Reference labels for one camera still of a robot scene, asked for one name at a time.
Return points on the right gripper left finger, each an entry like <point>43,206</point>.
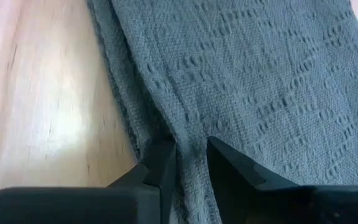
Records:
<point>73,207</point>

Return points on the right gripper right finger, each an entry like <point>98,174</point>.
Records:
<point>291,205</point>

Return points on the grey towel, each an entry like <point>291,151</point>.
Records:
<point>244,93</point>

